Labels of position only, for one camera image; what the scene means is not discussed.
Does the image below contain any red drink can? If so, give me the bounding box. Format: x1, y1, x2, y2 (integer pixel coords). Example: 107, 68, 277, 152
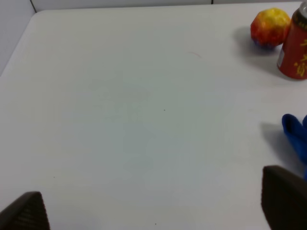
277, 1, 307, 80

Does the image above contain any blue cloth bundle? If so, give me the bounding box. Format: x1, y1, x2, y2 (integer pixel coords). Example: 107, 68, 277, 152
282, 114, 307, 181

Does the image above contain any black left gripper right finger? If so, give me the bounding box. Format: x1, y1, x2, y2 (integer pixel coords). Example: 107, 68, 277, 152
261, 165, 307, 230

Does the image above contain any red yellow toy peach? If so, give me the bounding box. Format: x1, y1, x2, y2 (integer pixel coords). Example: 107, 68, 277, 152
250, 8, 291, 49

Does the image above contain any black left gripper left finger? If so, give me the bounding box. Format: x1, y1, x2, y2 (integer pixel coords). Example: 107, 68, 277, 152
0, 191, 50, 230

